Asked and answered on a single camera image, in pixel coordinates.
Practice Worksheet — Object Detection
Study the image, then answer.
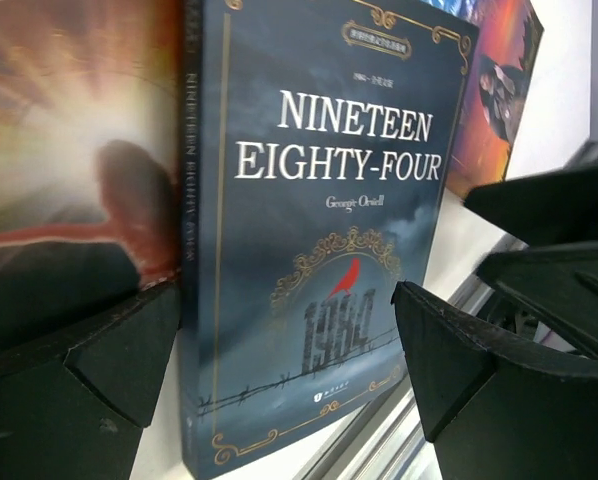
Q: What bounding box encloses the Three Days To See book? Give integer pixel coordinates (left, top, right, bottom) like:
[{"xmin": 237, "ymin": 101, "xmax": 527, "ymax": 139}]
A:
[{"xmin": 0, "ymin": 1, "xmax": 183, "ymax": 351}]

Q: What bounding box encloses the Jane Eyre blue book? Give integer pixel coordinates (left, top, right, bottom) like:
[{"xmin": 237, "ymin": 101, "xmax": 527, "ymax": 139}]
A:
[{"xmin": 430, "ymin": 0, "xmax": 544, "ymax": 198}]

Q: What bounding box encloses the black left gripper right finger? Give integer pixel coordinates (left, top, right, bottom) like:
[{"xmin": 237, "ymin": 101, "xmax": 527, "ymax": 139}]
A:
[{"xmin": 392, "ymin": 282, "xmax": 598, "ymax": 479}]

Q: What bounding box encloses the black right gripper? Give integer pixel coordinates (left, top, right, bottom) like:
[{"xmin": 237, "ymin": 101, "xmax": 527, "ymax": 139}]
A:
[{"xmin": 464, "ymin": 140, "xmax": 598, "ymax": 359}]

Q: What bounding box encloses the Nineteen Eighty-Four book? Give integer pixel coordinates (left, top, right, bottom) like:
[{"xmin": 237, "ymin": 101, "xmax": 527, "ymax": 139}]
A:
[{"xmin": 178, "ymin": 1, "xmax": 479, "ymax": 479}]

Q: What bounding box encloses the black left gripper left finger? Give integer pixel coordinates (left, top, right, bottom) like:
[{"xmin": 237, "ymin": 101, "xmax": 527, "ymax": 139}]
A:
[{"xmin": 0, "ymin": 283, "xmax": 180, "ymax": 479}]

